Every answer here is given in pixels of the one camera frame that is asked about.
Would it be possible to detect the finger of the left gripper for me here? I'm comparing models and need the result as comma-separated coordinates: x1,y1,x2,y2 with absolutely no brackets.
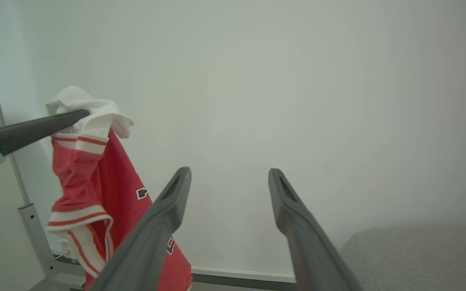
0,109,91,156

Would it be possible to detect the white skirting board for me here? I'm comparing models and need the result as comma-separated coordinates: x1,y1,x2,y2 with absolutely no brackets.
191,266,297,283

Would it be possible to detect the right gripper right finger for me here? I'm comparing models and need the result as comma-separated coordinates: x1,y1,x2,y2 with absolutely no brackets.
268,168,364,291

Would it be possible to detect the grey fabric sofa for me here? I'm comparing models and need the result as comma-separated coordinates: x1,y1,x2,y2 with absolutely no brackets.
340,226,466,291

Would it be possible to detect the red and white jersey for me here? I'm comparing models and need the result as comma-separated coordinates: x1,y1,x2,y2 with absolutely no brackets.
46,86,193,291

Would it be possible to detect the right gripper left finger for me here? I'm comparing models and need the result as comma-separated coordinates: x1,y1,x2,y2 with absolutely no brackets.
89,167,192,291

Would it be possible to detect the grey table leg foot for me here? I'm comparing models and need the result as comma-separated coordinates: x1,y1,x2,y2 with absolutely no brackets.
0,0,87,291

